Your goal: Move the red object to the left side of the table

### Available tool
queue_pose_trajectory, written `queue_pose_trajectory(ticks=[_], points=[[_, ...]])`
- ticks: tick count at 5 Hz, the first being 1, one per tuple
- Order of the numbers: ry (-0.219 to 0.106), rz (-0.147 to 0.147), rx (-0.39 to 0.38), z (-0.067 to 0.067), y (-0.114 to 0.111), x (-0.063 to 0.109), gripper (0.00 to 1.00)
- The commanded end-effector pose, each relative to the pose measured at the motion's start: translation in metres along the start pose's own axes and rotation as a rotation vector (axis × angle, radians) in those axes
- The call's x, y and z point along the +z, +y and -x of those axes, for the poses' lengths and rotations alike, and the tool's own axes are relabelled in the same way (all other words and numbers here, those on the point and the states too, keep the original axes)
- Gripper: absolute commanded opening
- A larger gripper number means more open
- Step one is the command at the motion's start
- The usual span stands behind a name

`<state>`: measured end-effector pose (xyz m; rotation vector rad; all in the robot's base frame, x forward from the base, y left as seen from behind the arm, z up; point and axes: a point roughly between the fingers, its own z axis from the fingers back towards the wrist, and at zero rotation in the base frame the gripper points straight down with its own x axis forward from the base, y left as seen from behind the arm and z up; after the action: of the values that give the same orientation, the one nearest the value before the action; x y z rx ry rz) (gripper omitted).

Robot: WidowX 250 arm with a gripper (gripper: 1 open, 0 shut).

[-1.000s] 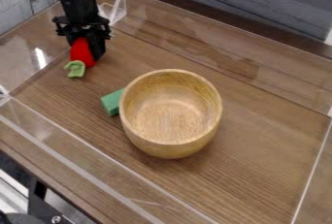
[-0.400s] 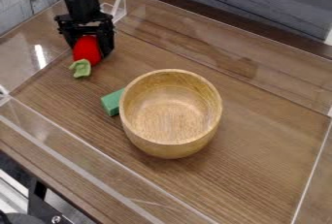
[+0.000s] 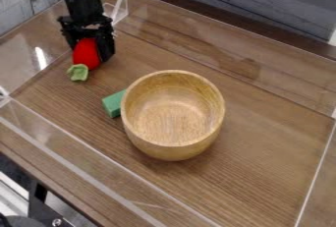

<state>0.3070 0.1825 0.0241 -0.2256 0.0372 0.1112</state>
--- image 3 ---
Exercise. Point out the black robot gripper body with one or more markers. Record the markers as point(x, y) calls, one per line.
point(76, 30)

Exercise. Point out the clear acrylic corner bracket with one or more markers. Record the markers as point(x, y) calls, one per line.
point(116, 11)

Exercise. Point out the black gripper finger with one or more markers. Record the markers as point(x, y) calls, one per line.
point(72, 39)
point(105, 47)

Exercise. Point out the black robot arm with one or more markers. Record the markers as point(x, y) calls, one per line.
point(85, 22)

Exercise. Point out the red plush strawberry green leaves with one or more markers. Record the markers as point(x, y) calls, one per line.
point(85, 60)

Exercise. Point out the wooden bowl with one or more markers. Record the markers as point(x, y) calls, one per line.
point(172, 112)

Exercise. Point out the black table leg bracket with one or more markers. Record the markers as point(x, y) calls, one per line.
point(40, 211)

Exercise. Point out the green foam block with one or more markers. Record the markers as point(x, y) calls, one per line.
point(112, 104)

